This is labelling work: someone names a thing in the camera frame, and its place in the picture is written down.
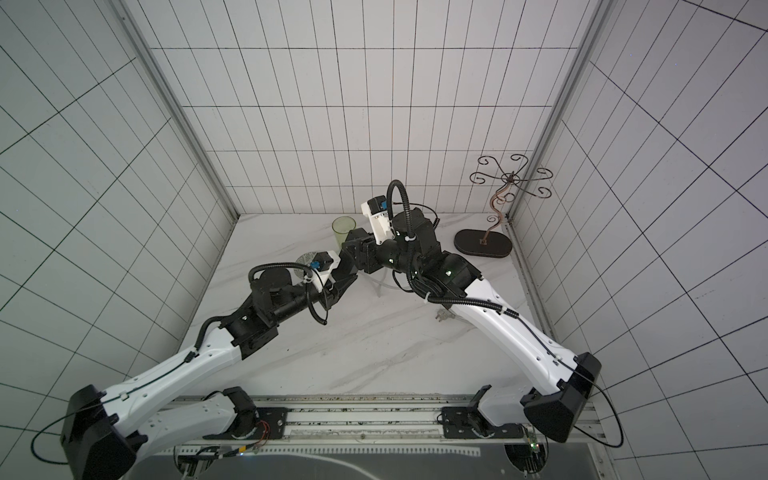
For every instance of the black wire jewelry stand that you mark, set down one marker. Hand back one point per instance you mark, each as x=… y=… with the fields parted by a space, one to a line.
x=491 y=243

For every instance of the green patterned ceramic bowl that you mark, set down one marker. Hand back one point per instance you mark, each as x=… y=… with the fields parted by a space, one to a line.
x=304 y=259

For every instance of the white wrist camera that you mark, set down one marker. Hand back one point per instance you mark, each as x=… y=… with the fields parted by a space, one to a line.
x=322 y=265
x=375 y=210

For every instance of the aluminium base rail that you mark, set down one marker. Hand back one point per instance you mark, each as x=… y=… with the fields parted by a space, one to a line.
x=379 y=424

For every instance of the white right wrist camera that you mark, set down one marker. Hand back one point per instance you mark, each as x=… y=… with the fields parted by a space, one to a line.
x=375 y=210

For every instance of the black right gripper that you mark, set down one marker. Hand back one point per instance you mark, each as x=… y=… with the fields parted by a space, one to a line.
x=357 y=248

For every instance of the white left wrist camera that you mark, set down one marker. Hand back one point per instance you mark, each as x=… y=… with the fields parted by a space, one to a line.
x=322 y=265

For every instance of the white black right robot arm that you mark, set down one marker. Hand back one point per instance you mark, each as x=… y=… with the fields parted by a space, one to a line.
x=404 y=241

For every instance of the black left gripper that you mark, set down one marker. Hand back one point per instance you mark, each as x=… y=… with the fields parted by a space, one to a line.
x=331 y=297

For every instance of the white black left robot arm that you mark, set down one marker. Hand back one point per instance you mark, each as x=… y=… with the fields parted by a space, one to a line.
x=106 y=432

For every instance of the green glass tumbler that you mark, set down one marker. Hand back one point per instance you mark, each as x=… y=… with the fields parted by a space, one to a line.
x=341 y=227

